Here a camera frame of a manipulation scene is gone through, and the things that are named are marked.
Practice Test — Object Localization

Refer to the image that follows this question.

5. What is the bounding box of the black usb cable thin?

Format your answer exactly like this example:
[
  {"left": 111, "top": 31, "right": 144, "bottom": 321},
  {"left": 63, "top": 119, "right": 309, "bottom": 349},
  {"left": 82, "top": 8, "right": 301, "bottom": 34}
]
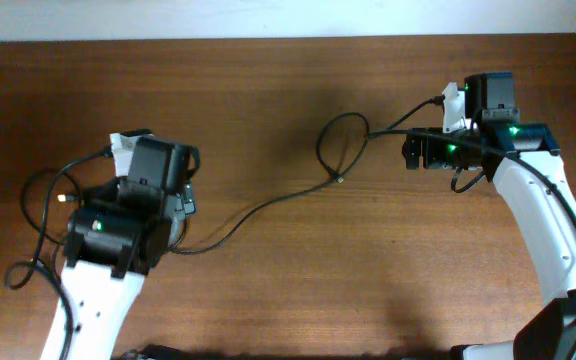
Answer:
[{"left": 167, "top": 111, "right": 371, "bottom": 256}]

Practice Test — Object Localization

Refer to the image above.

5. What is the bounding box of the black usb cable thick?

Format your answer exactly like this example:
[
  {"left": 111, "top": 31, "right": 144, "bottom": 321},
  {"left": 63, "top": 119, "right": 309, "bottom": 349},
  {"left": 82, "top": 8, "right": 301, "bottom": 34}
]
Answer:
[{"left": 19, "top": 168, "right": 83, "bottom": 235}]

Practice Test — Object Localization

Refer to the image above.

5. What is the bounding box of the left arm base part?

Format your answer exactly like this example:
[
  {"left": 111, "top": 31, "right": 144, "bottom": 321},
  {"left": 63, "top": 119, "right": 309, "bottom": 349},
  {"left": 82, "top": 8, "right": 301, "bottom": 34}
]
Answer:
[{"left": 112, "top": 344, "right": 188, "bottom": 360}]

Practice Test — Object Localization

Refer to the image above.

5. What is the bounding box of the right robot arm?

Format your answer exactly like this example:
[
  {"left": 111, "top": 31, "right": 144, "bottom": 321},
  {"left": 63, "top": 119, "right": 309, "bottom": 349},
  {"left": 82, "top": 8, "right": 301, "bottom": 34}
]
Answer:
[{"left": 402, "top": 73, "right": 576, "bottom": 359}]

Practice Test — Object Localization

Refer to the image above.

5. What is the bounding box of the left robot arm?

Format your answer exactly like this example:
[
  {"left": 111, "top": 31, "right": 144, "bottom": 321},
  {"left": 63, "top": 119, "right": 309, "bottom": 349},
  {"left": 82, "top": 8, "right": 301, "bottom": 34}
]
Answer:
[{"left": 41, "top": 129, "right": 200, "bottom": 359}]

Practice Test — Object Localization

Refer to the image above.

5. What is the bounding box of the right camera black cable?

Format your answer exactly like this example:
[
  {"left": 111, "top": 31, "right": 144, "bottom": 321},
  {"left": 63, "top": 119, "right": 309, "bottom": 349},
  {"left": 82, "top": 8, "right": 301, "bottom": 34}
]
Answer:
[{"left": 366, "top": 95, "right": 576, "bottom": 360}]

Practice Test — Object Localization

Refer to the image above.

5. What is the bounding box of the camera black cable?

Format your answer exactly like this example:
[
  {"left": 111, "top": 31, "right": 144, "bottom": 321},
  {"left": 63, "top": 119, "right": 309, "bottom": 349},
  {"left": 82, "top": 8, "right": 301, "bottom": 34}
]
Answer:
[
  {"left": 4, "top": 147, "right": 115, "bottom": 360},
  {"left": 366, "top": 95, "right": 576, "bottom": 360}
]

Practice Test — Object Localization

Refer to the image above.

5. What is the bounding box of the left camera black cable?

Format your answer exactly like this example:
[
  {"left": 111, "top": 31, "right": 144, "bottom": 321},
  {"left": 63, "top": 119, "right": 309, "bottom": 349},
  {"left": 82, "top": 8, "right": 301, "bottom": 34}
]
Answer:
[{"left": 4, "top": 147, "right": 115, "bottom": 360}]

